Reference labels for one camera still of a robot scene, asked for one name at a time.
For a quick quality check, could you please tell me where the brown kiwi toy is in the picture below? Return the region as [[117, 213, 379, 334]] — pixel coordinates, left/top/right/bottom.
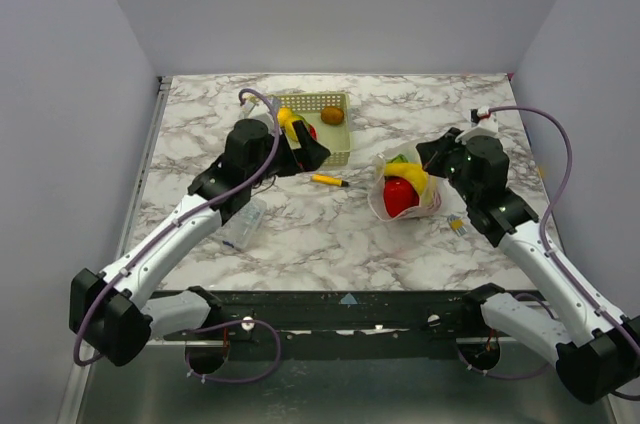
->
[[320, 106, 345, 126]]

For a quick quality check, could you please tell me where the yellow green mango toy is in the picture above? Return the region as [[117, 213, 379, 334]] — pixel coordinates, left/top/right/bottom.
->
[[277, 107, 309, 142]]

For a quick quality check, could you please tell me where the beige perforated plastic basket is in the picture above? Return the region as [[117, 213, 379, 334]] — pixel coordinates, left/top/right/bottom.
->
[[267, 92, 352, 168]]

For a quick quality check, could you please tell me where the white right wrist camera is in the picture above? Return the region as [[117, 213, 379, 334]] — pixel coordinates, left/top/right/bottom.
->
[[470, 106, 499, 138]]

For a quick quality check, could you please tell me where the clear plastic box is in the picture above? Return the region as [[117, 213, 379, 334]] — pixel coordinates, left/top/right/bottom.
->
[[215, 198, 267, 251]]

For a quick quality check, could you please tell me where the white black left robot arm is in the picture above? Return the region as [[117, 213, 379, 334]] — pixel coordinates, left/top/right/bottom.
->
[[69, 119, 330, 366]]

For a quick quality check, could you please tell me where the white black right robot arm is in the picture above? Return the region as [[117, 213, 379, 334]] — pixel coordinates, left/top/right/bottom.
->
[[416, 128, 639, 404]]

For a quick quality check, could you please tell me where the yellow banana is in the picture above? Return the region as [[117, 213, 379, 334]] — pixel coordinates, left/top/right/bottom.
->
[[383, 162, 429, 196]]

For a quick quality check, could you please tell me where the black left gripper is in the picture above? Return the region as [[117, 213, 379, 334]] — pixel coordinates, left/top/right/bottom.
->
[[248, 120, 330, 187]]

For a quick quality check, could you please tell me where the small yellow blue clip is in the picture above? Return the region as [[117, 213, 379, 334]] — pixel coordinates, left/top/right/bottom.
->
[[447, 214, 467, 236]]

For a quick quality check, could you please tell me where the clear zip top bag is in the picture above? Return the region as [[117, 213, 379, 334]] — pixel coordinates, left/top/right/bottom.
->
[[367, 141, 442, 222]]

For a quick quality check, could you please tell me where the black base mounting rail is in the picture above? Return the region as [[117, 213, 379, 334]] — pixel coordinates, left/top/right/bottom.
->
[[159, 284, 502, 361]]

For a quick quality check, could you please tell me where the red tomato toy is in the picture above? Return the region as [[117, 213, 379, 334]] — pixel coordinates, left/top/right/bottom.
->
[[383, 177, 420, 218]]

